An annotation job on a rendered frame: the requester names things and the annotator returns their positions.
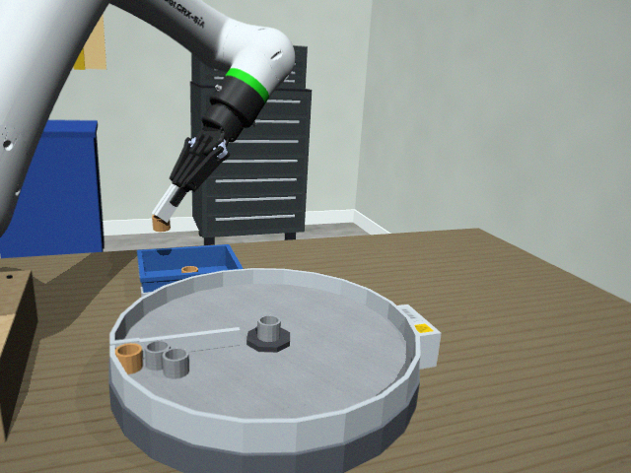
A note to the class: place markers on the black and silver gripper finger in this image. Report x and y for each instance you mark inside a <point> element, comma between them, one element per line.
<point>184,160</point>
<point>197,173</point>

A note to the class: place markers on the grey metal bushing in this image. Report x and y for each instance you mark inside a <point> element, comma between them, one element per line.
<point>175,363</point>
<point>154,354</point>
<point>268,328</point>

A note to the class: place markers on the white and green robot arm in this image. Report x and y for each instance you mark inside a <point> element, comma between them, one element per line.
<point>40,41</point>

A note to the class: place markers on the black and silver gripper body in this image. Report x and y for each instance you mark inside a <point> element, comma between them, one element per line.
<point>221,125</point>

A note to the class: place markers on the blue square tray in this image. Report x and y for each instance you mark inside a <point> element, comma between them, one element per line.
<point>162,266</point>

